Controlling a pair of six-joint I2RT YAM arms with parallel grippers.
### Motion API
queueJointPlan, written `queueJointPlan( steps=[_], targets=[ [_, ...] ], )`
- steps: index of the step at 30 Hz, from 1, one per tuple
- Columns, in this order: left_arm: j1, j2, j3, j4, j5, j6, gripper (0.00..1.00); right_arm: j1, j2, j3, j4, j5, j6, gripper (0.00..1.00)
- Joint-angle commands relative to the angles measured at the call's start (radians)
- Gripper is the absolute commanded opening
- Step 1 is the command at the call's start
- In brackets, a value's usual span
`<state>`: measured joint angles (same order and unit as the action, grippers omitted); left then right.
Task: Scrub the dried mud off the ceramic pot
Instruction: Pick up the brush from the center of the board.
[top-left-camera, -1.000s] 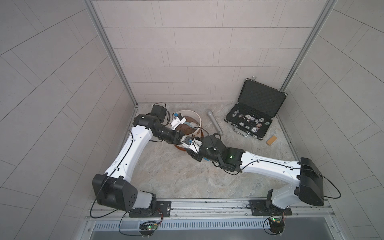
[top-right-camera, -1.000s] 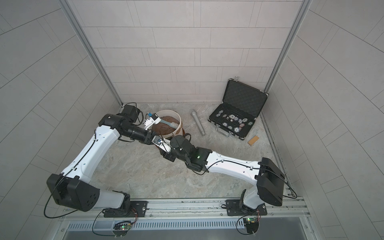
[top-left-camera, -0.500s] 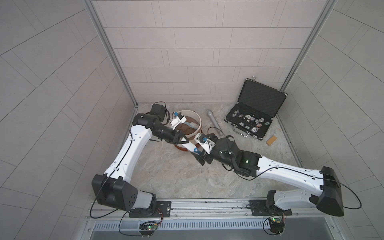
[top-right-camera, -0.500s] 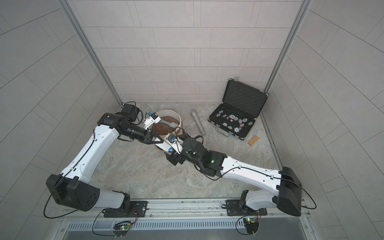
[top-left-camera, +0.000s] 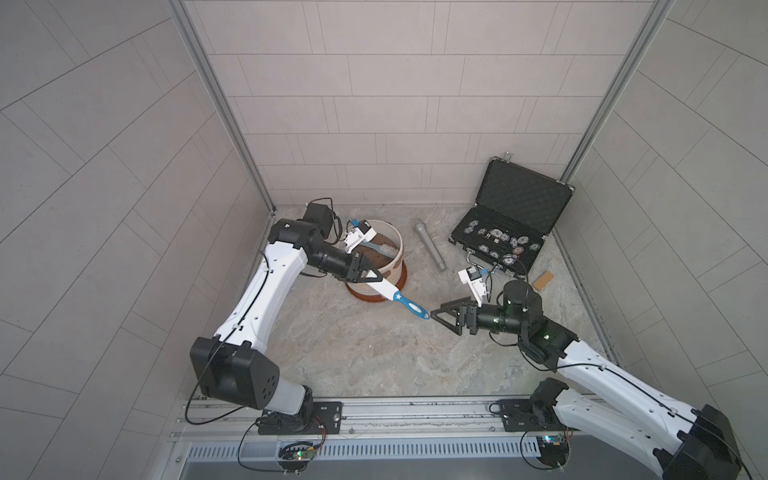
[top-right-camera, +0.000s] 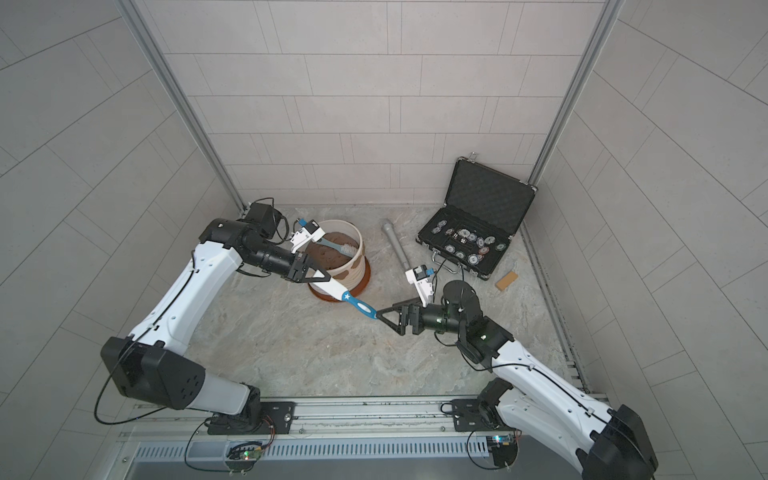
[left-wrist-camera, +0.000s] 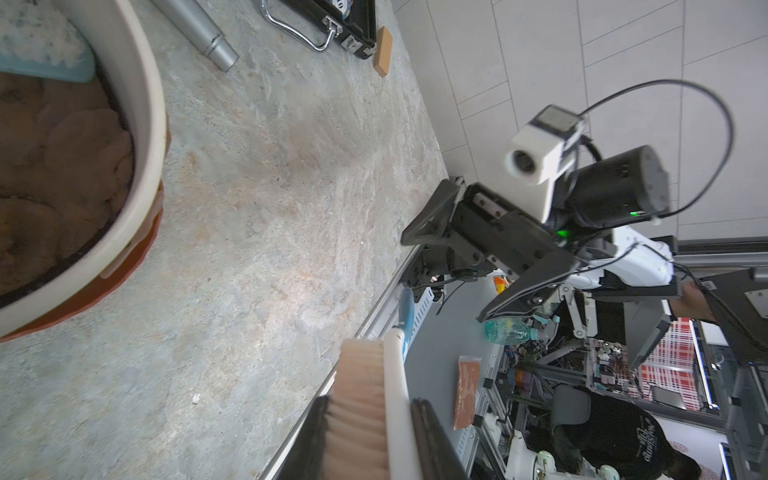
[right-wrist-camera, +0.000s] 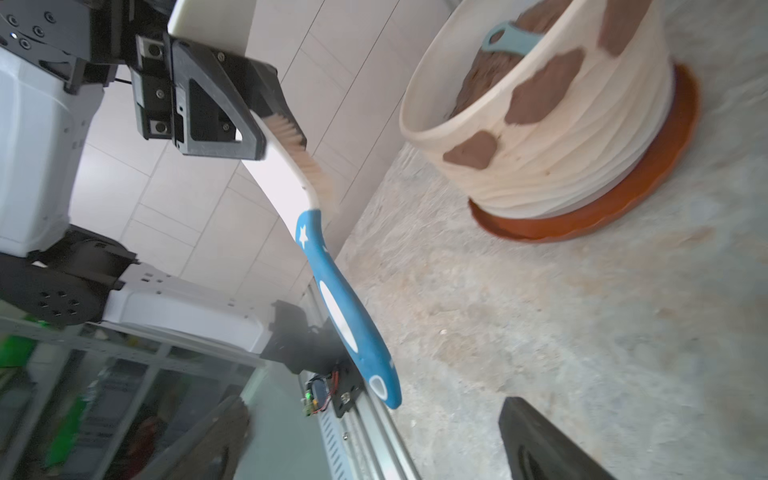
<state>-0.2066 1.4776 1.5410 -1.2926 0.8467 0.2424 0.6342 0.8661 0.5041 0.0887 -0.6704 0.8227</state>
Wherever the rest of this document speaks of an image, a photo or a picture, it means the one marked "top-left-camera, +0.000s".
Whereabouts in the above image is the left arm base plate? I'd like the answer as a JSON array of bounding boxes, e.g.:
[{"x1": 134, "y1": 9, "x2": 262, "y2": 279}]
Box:
[{"x1": 257, "y1": 401, "x2": 343, "y2": 436}]

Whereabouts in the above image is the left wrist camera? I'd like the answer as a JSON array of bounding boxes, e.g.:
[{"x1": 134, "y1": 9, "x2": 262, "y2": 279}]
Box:
[{"x1": 343, "y1": 219, "x2": 377, "y2": 253}]

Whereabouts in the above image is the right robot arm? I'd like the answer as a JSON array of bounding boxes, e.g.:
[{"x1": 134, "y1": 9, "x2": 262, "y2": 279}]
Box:
[{"x1": 430, "y1": 279, "x2": 747, "y2": 479}]

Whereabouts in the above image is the left circuit board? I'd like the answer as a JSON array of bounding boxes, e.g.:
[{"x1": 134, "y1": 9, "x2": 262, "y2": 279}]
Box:
[{"x1": 278, "y1": 441, "x2": 321, "y2": 462}]

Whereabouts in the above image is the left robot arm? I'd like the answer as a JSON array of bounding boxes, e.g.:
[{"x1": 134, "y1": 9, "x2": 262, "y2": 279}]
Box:
[{"x1": 190, "y1": 203, "x2": 388, "y2": 431}]

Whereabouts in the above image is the circuit board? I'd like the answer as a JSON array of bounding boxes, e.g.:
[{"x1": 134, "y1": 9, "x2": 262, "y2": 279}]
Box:
[
  {"x1": 537, "y1": 435, "x2": 570, "y2": 469},
  {"x1": 278, "y1": 441, "x2": 321, "y2": 462}
]

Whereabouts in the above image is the right circuit board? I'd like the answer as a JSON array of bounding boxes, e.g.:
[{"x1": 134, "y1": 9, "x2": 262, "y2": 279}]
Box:
[{"x1": 537, "y1": 435, "x2": 570, "y2": 469}]

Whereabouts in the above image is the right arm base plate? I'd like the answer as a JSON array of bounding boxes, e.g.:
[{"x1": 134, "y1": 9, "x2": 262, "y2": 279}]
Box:
[{"x1": 488, "y1": 399, "x2": 567, "y2": 433}]

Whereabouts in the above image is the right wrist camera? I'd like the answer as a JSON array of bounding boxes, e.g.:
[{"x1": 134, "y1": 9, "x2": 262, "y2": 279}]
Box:
[{"x1": 458, "y1": 265, "x2": 489, "y2": 306}]

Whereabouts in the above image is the white ceramic pot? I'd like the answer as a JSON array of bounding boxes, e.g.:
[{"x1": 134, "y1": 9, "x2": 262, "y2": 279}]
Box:
[{"x1": 353, "y1": 220, "x2": 404, "y2": 272}]

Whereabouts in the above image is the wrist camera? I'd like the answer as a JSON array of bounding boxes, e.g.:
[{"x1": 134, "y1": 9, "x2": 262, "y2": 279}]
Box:
[
  {"x1": 343, "y1": 219, "x2": 377, "y2": 253},
  {"x1": 458, "y1": 265, "x2": 489, "y2": 306}
]

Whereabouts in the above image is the teal dish brush in pot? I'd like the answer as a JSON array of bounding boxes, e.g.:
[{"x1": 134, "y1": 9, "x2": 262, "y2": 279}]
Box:
[{"x1": 360, "y1": 241, "x2": 398, "y2": 258}]

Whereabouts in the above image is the small wooden block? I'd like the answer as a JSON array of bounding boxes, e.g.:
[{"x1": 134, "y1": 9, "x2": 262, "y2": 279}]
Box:
[{"x1": 533, "y1": 271, "x2": 555, "y2": 291}]

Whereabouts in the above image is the terracotta saucer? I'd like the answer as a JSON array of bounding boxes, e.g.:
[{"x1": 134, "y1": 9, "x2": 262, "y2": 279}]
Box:
[{"x1": 346, "y1": 260, "x2": 407, "y2": 303}]

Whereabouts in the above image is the silver microphone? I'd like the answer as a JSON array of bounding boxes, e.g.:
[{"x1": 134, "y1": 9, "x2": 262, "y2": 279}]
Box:
[{"x1": 414, "y1": 219, "x2": 447, "y2": 271}]

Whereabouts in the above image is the black poker chip case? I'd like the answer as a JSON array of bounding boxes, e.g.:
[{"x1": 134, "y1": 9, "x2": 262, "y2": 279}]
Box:
[{"x1": 448, "y1": 155, "x2": 575, "y2": 277}]

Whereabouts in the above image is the white blue scrub brush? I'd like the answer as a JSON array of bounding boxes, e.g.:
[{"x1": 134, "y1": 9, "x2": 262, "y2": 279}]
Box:
[{"x1": 365, "y1": 278, "x2": 430, "y2": 320}]

